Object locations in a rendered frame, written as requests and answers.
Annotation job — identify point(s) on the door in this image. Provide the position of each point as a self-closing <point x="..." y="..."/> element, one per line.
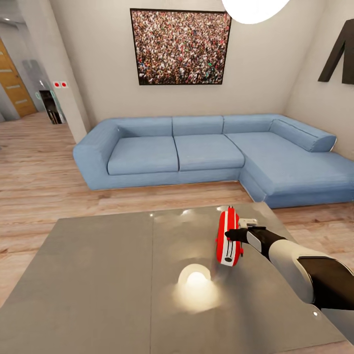
<point x="13" y="86"/>

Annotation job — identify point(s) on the sofa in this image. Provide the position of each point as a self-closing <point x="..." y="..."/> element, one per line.
<point x="276" y="159"/>

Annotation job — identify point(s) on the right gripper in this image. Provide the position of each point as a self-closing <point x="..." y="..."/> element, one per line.
<point x="235" y="234"/>

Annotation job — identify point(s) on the picture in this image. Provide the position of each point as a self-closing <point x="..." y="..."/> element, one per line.
<point x="180" y="47"/>

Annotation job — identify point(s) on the decorative sign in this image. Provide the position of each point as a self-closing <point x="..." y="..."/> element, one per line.
<point x="344" y="43"/>

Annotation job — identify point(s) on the radio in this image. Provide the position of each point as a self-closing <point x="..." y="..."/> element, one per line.
<point x="227" y="251"/>

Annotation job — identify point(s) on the coffee table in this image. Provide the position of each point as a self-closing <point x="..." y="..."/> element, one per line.
<point x="150" y="283"/>

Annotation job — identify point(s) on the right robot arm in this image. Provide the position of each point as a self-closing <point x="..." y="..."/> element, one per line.
<point x="316" y="277"/>

